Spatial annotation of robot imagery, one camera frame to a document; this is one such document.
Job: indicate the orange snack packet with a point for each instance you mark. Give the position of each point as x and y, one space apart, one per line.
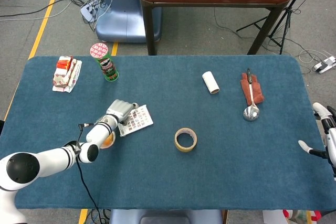
64 62

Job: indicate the white card box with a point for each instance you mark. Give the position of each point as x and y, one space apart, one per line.
140 120

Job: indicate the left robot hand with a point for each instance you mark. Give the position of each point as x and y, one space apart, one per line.
120 108

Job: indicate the orange jelly cup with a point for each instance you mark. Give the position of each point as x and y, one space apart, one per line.
110 142

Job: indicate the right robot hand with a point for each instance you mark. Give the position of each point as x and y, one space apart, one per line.
329 129

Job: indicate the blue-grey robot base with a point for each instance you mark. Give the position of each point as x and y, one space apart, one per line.
123 19

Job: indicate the white red-printed snack pack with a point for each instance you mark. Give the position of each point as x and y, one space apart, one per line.
64 77

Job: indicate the black tripod stand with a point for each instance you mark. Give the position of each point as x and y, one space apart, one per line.
288 11

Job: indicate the yellow tape roll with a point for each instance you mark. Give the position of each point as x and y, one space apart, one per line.
178 145

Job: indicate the metal ladle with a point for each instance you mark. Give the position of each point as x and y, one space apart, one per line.
251 115

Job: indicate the brown cloth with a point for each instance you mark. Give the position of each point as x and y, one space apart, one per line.
258 93

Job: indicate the grey robot torso base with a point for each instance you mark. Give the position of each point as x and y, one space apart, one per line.
168 217

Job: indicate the white paper roll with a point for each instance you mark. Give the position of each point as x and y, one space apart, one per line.
210 82

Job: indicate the white power strip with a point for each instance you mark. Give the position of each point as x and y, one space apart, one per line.
88 10

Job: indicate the green Pringles can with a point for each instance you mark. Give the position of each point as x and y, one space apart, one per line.
107 69

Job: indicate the blue felt tablecloth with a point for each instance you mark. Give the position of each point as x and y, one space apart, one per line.
183 176

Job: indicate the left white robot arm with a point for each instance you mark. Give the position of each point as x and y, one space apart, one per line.
52 158

